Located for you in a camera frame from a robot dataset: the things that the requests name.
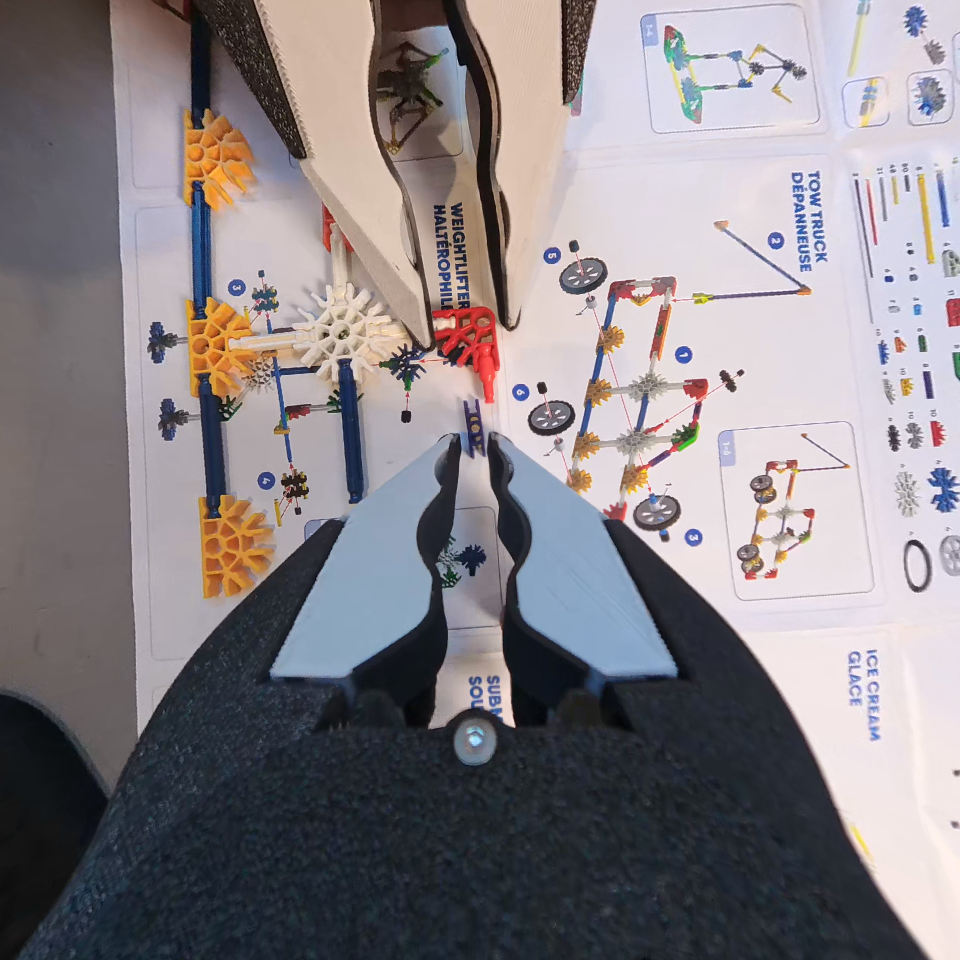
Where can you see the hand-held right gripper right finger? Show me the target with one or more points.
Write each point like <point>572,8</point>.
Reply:
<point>585,600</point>

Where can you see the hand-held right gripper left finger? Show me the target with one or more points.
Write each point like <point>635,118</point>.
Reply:
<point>360,600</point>

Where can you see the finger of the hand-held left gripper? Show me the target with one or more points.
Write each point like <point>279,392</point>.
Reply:
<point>337,112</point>
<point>525,112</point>

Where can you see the small purple toy connector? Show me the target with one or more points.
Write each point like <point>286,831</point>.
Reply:
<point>474,424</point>

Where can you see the colourful construction toy model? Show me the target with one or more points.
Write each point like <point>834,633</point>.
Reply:
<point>341,334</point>

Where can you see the short red toy rod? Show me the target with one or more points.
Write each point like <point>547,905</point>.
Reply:
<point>489,379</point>

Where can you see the printed paper instruction sheet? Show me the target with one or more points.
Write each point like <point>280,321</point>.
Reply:
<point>750,675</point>

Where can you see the black mesh chair seat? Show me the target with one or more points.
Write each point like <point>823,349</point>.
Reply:
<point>37,825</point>

